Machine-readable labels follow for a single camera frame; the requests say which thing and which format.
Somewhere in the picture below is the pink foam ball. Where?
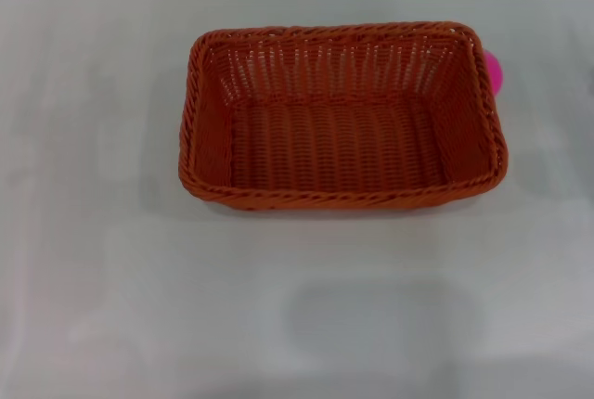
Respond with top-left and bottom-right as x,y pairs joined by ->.
482,48 -> 504,95

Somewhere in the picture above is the orange woven plastic basket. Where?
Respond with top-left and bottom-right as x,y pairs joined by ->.
177,20 -> 510,214

